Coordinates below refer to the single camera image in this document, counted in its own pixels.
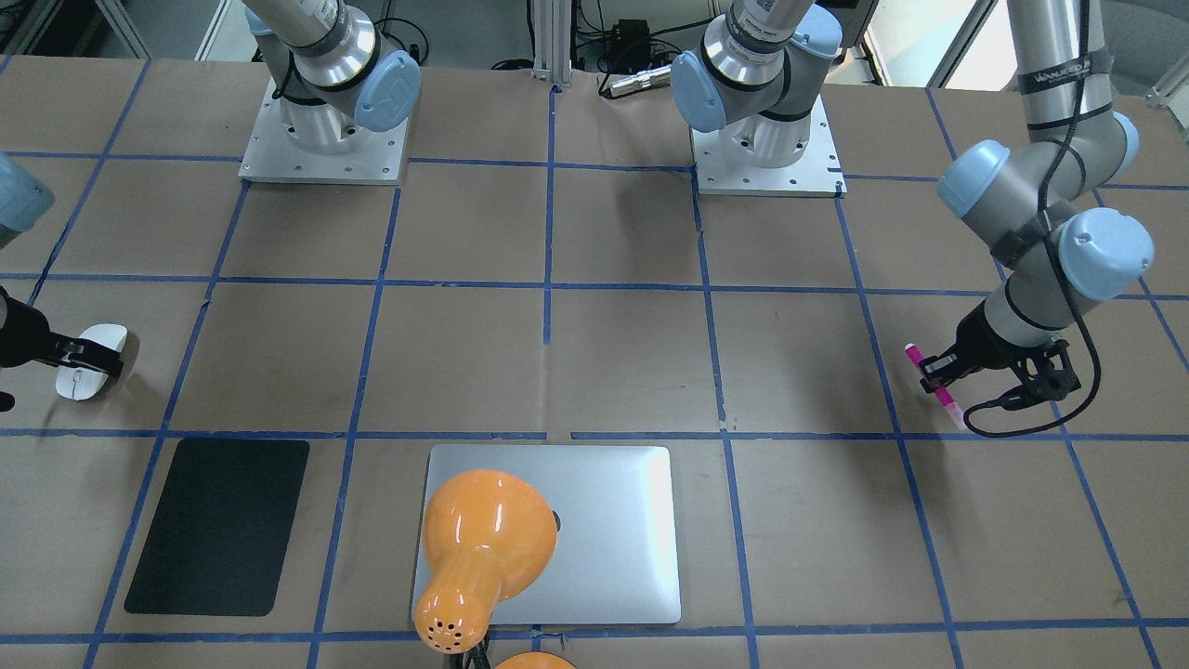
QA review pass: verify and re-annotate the black mousepad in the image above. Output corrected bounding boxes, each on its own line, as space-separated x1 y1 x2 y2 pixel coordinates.
124 438 310 617

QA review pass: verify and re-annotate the white computer mouse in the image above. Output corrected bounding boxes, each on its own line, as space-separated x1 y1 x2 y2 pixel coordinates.
54 323 130 400

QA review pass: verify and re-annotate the grey laptop notebook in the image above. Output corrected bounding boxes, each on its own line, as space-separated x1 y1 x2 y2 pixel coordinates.
424 444 681 626

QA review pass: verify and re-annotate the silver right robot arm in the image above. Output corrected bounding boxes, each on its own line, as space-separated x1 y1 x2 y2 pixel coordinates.
1 1 422 378

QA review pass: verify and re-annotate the orange desk lamp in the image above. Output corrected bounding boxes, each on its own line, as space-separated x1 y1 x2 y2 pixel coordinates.
413 469 560 668

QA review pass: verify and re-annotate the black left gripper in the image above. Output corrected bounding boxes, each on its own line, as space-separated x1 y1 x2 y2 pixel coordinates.
916 302 1023 391

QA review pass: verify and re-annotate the pink highlighter pen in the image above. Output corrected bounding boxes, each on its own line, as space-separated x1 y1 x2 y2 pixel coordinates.
904 343 967 431

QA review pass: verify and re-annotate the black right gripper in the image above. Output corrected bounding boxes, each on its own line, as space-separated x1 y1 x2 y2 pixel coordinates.
1 288 124 378

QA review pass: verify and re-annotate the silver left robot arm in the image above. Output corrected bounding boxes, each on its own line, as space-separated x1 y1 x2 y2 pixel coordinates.
671 1 1155 399

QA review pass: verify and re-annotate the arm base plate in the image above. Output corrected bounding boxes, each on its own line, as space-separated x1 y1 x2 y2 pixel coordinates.
238 81 413 187
688 97 848 198

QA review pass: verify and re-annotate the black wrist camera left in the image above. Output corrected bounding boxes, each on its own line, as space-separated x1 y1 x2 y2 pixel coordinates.
998 337 1082 412

